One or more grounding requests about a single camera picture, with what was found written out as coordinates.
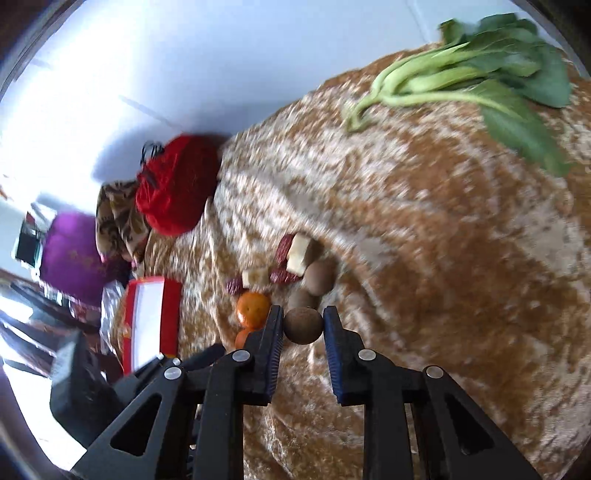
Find orange tangerine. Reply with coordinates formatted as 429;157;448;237
236;291;271;330
235;328;256;350

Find red jujube date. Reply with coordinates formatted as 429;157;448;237
274;233;294;265
225;276;245;296
270;268;301;285

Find brown longan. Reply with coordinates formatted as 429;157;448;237
287;287;320;310
303;259;337;297
283;307;324;345

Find white yam cube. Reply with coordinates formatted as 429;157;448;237
242;267;270;289

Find white yam chunk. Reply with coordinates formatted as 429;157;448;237
286;233;311;277

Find clear plastic bag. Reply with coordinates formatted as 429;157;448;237
99;280;126;358

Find red white box tray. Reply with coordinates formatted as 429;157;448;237
121;276;182;374

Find purple shopping bag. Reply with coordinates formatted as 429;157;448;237
39;211;130;308

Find brown patterned cloth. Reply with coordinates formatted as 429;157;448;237
95;180;151;265

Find brown velvet blanket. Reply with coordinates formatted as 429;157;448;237
110;43;591;480

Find green bok choy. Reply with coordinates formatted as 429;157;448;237
344;13;571;176

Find red velvet drawstring pouch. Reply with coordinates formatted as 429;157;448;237
135;135;221;237

